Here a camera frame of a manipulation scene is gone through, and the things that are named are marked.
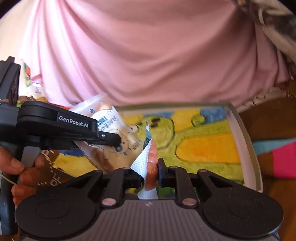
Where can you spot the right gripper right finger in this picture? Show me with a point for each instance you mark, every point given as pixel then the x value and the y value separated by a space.
pixel 178 179

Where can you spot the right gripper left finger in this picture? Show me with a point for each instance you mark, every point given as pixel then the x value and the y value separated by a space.
pixel 115 185

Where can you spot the toast bread pack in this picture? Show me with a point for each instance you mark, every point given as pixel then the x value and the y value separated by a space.
pixel 111 127

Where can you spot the sausages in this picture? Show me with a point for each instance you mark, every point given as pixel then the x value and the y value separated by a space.
pixel 140 166

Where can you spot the person left hand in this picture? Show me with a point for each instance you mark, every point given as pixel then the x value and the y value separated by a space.
pixel 28 178

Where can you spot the brown PF patterned blanket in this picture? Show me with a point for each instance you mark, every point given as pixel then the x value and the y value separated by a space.
pixel 9 115

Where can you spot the grey box with cartoon drawing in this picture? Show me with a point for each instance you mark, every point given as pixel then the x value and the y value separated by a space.
pixel 198 136

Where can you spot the colourful cartoon bedsheet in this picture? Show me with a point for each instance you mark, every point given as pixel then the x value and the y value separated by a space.
pixel 270 122

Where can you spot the pink hanging sheet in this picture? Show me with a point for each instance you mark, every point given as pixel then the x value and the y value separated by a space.
pixel 142 51

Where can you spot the plastic bag of clothes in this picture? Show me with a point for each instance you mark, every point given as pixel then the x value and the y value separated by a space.
pixel 277 20

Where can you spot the colourful wall poster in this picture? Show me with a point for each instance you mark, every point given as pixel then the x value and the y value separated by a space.
pixel 27 75

